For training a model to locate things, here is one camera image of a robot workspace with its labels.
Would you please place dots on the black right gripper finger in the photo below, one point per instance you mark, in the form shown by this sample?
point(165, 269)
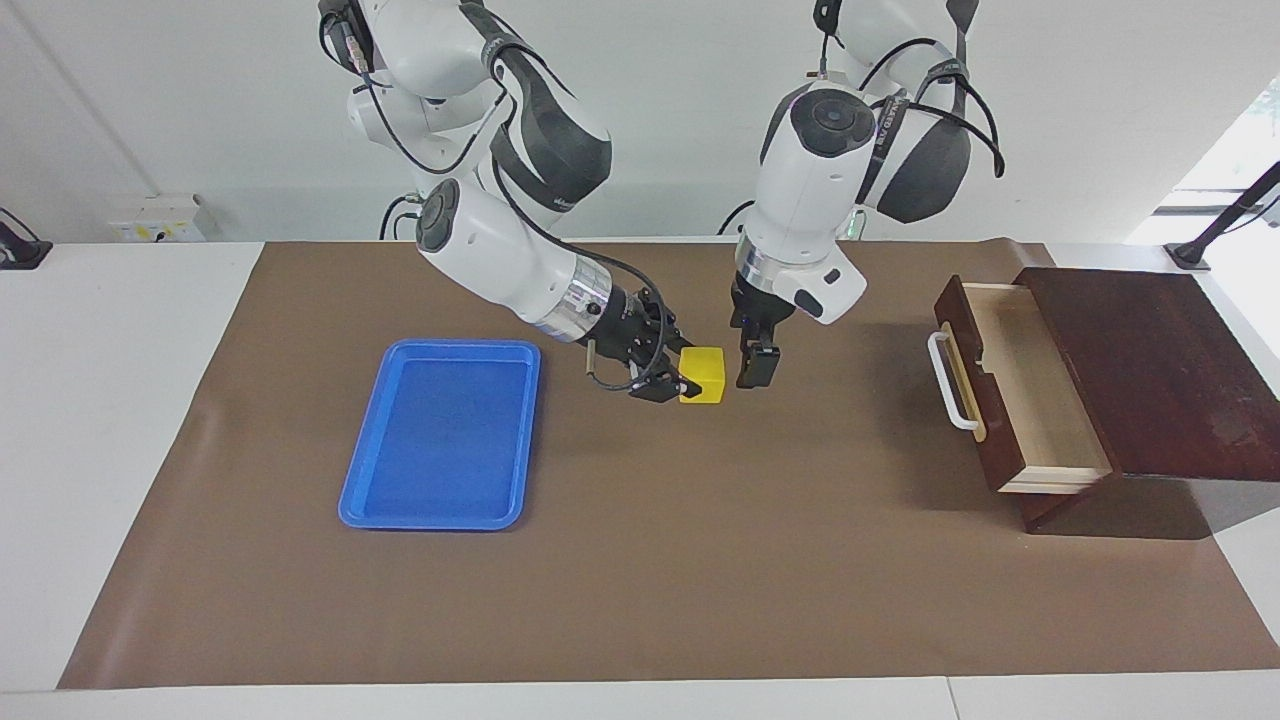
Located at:
point(672, 340)
point(668, 388)

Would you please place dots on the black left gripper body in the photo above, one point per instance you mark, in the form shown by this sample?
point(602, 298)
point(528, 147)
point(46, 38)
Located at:
point(760, 315)

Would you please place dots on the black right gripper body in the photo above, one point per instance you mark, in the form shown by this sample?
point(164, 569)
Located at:
point(630, 335)

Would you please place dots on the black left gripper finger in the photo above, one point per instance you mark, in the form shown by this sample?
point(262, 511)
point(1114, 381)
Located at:
point(758, 368)

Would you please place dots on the yellow cube block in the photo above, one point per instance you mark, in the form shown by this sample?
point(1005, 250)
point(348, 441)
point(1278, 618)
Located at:
point(704, 375)

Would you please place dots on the dark wooden drawer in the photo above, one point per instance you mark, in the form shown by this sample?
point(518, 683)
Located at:
point(1040, 400)

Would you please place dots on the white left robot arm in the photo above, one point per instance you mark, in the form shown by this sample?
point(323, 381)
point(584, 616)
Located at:
point(800, 200)

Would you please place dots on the brown table mat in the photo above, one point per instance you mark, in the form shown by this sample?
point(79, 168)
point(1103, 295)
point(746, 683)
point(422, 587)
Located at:
point(700, 580)

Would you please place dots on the blue plastic tray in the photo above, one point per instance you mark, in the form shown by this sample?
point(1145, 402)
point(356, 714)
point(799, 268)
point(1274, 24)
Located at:
point(440, 440)

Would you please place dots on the dark wooden cabinet case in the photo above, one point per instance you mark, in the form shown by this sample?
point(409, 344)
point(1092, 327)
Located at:
point(1170, 370)

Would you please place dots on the black angled stand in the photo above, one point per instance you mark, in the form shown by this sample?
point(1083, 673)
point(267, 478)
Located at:
point(1215, 225)

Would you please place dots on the black table clamp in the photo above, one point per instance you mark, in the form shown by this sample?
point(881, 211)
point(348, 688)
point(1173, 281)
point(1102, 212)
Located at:
point(22, 250)

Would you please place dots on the white wall socket box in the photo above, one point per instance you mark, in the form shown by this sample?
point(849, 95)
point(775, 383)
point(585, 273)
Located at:
point(160, 222)

